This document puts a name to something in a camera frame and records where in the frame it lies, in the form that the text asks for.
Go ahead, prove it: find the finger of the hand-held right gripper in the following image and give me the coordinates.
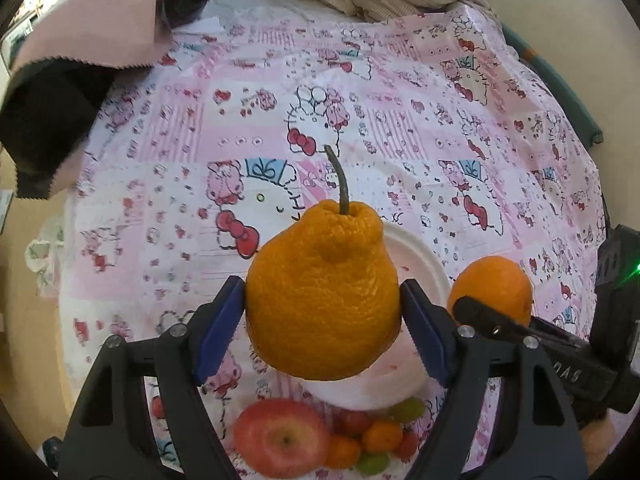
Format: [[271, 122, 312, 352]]
[[452, 296, 596, 361]]

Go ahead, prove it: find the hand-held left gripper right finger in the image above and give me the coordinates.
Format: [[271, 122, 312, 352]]
[[400, 279, 588, 480]]

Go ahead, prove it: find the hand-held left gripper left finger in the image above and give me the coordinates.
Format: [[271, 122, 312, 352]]
[[59, 275, 246, 480]]

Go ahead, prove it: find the large round orange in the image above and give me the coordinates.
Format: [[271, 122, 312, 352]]
[[446, 255, 534, 328]]

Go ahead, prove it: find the white plate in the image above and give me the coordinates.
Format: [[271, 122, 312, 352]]
[[302, 222, 452, 411]]

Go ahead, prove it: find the green grape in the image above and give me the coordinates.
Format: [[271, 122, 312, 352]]
[[390, 396, 426, 423], [356, 452, 391, 477]]

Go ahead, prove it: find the bumpy dekopon orange with stem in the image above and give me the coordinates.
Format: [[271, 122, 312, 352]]
[[245, 145, 402, 382]]

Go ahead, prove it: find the small mandarin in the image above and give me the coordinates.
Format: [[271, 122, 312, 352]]
[[322, 434, 362, 470], [361, 420, 404, 455]]

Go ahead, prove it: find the red cherry tomato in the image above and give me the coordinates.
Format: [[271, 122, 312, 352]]
[[395, 430, 420, 461], [334, 409, 373, 436]]

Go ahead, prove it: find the red apple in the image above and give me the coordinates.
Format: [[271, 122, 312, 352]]
[[232, 397, 332, 480]]

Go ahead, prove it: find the white plastic bag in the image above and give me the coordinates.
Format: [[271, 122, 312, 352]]
[[25, 220, 66, 296]]

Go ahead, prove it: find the pink printed tablecloth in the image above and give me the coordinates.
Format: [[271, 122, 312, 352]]
[[57, 0, 613, 480]]

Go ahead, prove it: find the black cloth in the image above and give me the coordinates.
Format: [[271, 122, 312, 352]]
[[0, 57, 118, 201]]

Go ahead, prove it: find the white paper sheet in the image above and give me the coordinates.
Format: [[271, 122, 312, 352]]
[[192, 15, 222, 37]]

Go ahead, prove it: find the pink cloth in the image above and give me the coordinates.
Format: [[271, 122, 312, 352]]
[[10, 0, 173, 78]]

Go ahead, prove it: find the teal padded rail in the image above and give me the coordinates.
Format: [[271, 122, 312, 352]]
[[502, 25, 603, 146]]

